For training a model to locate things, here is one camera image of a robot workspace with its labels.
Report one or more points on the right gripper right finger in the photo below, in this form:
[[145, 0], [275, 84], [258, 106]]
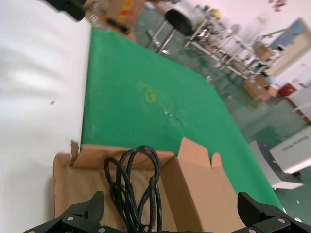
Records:
[[262, 218]]

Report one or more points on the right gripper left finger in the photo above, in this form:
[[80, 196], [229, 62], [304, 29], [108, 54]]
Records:
[[80, 221]]

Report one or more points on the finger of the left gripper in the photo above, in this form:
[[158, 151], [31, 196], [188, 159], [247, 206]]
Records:
[[70, 7]]

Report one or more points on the cardboard box with oval hole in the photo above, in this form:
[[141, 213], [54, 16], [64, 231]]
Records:
[[194, 182]]

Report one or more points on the cardboard box with red tape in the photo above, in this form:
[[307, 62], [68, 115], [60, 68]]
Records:
[[114, 9]]

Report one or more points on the large open cardboard box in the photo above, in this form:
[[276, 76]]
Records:
[[255, 88]]

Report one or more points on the small open cardboard box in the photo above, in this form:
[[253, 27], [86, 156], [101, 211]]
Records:
[[263, 52]]

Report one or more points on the green table cloth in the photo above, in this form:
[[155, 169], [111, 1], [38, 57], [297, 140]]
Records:
[[145, 60]]

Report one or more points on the black round stool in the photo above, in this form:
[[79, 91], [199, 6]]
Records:
[[179, 19]]

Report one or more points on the red bin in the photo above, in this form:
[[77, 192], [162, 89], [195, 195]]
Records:
[[287, 89]]

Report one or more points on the blue cloth bundle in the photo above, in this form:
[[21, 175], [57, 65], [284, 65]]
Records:
[[271, 79]]

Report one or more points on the white pipe rack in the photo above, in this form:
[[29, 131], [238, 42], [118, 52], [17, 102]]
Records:
[[226, 40]]

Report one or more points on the beige door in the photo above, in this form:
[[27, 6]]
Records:
[[298, 29]]

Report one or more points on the white pedestal robot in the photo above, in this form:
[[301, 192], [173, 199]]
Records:
[[291, 157]]

